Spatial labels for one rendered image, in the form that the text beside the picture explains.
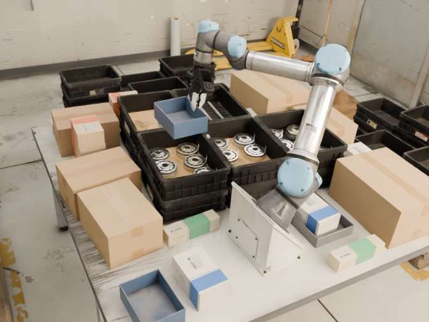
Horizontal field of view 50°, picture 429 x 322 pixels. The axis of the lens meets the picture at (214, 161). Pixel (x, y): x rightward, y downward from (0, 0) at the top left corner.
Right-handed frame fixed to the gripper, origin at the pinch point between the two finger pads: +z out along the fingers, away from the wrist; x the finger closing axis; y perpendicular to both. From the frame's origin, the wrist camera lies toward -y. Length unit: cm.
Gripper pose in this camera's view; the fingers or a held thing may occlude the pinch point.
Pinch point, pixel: (196, 108)
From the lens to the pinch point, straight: 191.1
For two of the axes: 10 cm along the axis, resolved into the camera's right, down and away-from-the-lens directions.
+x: -8.8, 0.8, -4.8
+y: -4.5, -5.1, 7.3
